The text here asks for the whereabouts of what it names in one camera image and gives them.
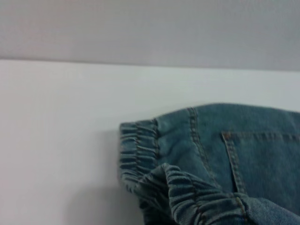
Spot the blue denim shorts cartoon print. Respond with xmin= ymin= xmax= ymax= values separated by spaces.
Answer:
xmin=117 ymin=102 xmax=300 ymax=225

